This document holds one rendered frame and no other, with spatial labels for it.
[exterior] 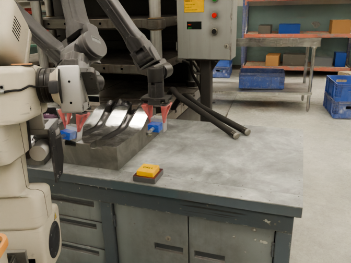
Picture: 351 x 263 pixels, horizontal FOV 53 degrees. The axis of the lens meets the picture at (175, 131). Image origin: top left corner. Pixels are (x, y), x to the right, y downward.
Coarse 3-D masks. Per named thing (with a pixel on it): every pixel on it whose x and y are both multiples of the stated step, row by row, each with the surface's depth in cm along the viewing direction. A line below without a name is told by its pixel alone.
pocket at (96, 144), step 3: (93, 141) 130; (96, 141) 132; (99, 141) 131; (102, 141) 131; (105, 141) 131; (90, 144) 128; (93, 144) 131; (96, 144) 132; (99, 144) 132; (102, 144) 131; (90, 147) 128; (93, 147) 131; (96, 147) 132; (99, 147) 132
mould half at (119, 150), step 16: (96, 112) 156; (112, 112) 154; (144, 112) 151; (112, 128) 146; (128, 128) 145; (144, 128) 146; (64, 144) 131; (80, 144) 129; (112, 144) 127; (128, 144) 133; (144, 144) 148; (64, 160) 134; (80, 160) 131; (96, 160) 129; (112, 160) 127; (128, 160) 135
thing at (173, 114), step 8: (136, 88) 260; (144, 88) 260; (168, 88) 258; (176, 88) 257; (184, 88) 257; (120, 96) 239; (128, 96) 238; (136, 96) 238; (192, 96) 238; (200, 96) 258; (136, 104) 218; (184, 104) 223; (176, 112) 208
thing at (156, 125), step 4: (156, 116) 133; (160, 116) 133; (152, 120) 132; (156, 120) 131; (160, 120) 131; (148, 124) 128; (152, 124) 128; (156, 124) 128; (160, 124) 129; (164, 124) 132; (148, 128) 129; (152, 128) 127; (156, 128) 128; (160, 128) 129; (164, 128) 132; (148, 132) 123; (156, 132) 128; (160, 132) 132
